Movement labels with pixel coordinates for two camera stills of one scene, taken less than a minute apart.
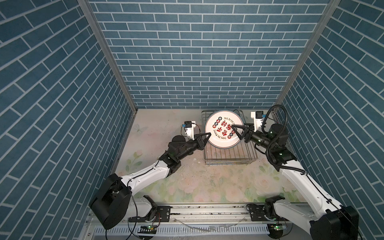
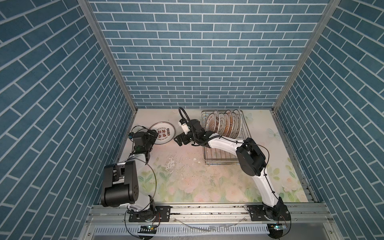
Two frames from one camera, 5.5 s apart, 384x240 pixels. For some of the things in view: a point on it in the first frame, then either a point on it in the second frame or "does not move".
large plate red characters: [218, 124] → [166, 132]
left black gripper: [200, 144] → [151, 139]
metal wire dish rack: [244, 153] does not move
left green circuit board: [147, 229] does not move
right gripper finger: [242, 136] → [178, 140]
